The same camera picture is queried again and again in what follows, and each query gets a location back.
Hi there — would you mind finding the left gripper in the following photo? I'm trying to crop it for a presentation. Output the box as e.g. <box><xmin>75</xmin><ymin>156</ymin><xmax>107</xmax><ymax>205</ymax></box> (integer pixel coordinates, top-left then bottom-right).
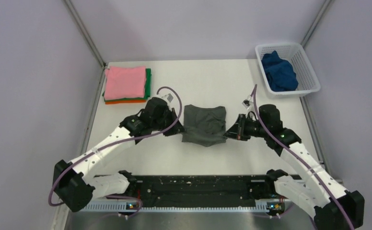
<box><xmin>151</xmin><ymin>107</ymin><xmax>186</xmax><ymax>136</ymax></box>

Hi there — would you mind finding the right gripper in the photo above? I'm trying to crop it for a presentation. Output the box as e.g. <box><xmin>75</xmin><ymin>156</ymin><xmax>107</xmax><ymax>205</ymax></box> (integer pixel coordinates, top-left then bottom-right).
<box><xmin>223</xmin><ymin>114</ymin><xmax>269</xmax><ymax>141</ymax></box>

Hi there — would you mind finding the dark grey t-shirt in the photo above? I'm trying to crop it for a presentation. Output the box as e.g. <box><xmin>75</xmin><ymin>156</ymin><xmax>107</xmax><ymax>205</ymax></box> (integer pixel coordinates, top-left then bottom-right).
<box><xmin>182</xmin><ymin>104</ymin><xmax>227</xmax><ymax>147</ymax></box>

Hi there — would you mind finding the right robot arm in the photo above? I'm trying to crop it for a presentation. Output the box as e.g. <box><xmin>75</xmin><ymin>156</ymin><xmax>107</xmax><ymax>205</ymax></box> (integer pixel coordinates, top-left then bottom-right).
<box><xmin>224</xmin><ymin>100</ymin><xmax>365</xmax><ymax>230</ymax></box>

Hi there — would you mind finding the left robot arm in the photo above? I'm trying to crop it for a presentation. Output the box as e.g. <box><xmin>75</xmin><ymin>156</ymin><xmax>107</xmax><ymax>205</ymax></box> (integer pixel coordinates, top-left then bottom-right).
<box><xmin>52</xmin><ymin>94</ymin><xmax>184</xmax><ymax>212</ymax></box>

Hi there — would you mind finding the green folded t-shirt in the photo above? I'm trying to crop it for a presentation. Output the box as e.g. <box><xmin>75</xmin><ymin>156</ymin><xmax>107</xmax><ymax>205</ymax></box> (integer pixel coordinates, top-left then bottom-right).
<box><xmin>102</xmin><ymin>68</ymin><xmax>152</xmax><ymax>102</ymax></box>

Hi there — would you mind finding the pink folded t-shirt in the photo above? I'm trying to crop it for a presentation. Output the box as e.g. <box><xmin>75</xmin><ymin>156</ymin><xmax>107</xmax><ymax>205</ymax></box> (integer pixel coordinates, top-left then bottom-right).
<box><xmin>104</xmin><ymin>66</ymin><xmax>147</xmax><ymax>101</ymax></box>

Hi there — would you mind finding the blue t-shirt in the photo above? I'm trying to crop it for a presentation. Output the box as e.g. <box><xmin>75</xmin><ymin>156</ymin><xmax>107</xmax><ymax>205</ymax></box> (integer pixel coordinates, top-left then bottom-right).
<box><xmin>261</xmin><ymin>51</ymin><xmax>299</xmax><ymax>92</ymax></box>

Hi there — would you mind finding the orange folded t-shirt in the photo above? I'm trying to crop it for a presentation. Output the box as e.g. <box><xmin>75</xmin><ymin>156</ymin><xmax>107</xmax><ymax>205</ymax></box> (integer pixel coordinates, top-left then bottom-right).
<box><xmin>105</xmin><ymin>99</ymin><xmax>147</xmax><ymax>104</ymax></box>

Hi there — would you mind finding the white plastic basket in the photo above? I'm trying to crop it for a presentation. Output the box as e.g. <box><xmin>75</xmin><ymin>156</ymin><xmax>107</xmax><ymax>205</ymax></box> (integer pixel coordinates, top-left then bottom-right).
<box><xmin>255</xmin><ymin>42</ymin><xmax>321</xmax><ymax>98</ymax></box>

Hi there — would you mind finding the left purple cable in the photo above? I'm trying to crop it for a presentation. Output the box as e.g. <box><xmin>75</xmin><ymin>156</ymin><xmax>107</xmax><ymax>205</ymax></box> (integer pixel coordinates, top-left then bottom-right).
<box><xmin>47</xmin><ymin>86</ymin><xmax>184</xmax><ymax>219</ymax></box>

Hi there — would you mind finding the purple cable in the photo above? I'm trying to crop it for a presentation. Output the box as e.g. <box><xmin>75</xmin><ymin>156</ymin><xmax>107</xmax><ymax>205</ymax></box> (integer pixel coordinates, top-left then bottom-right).
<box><xmin>249</xmin><ymin>83</ymin><xmax>355</xmax><ymax>230</ymax></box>
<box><xmin>47</xmin><ymin>86</ymin><xmax>184</xmax><ymax>219</ymax></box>

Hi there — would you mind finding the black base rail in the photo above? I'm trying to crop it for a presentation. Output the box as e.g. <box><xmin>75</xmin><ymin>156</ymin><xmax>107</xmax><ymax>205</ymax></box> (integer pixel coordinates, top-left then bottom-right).
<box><xmin>105</xmin><ymin>173</ymin><xmax>296</xmax><ymax>209</ymax></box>

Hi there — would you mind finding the grey cable duct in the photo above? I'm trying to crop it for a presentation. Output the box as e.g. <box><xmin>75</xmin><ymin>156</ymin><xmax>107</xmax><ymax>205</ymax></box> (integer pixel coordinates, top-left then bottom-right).
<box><xmin>81</xmin><ymin>200</ymin><xmax>269</xmax><ymax>213</ymax></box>

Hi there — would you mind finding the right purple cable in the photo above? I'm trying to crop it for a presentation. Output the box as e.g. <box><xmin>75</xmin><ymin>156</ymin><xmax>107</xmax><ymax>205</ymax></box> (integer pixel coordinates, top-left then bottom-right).
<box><xmin>249</xmin><ymin>83</ymin><xmax>355</xmax><ymax>230</ymax></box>

